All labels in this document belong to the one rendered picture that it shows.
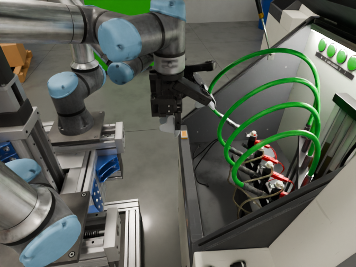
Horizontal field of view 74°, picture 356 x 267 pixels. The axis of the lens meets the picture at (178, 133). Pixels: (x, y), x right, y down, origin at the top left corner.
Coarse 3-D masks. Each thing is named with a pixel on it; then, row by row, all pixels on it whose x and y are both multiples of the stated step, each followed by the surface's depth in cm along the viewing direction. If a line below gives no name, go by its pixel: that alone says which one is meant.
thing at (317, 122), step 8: (280, 104) 61; (288, 104) 61; (296, 104) 61; (304, 104) 61; (264, 112) 62; (312, 112) 63; (248, 120) 64; (320, 120) 65; (240, 128) 65; (320, 128) 66; (232, 136) 66; (312, 144) 71; (224, 152) 70; (312, 152) 72; (304, 160) 75; (240, 168) 74; (304, 168) 76; (256, 176) 77
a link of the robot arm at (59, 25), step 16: (0, 0) 38; (16, 0) 40; (32, 0) 42; (0, 16) 38; (16, 16) 39; (32, 16) 41; (48, 16) 43; (64, 16) 45; (80, 16) 47; (96, 16) 48; (0, 32) 39; (16, 32) 40; (32, 32) 42; (48, 32) 44; (64, 32) 45; (80, 32) 48
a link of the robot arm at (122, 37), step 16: (112, 16) 46; (128, 16) 44; (144, 16) 45; (96, 32) 48; (112, 32) 41; (128, 32) 42; (144, 32) 44; (160, 32) 46; (112, 48) 43; (128, 48) 43; (144, 48) 45; (160, 48) 50
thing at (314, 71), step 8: (272, 48) 72; (280, 48) 71; (248, 56) 73; (304, 56) 71; (232, 64) 75; (312, 64) 73; (224, 72) 77; (216, 80) 79; (208, 88) 82; (216, 112) 87; (312, 120) 85
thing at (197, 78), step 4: (196, 72) 85; (184, 76) 83; (188, 76) 82; (192, 76) 80; (196, 76) 82; (200, 76) 86; (196, 80) 80; (200, 80) 84; (200, 84) 81; (184, 96) 84
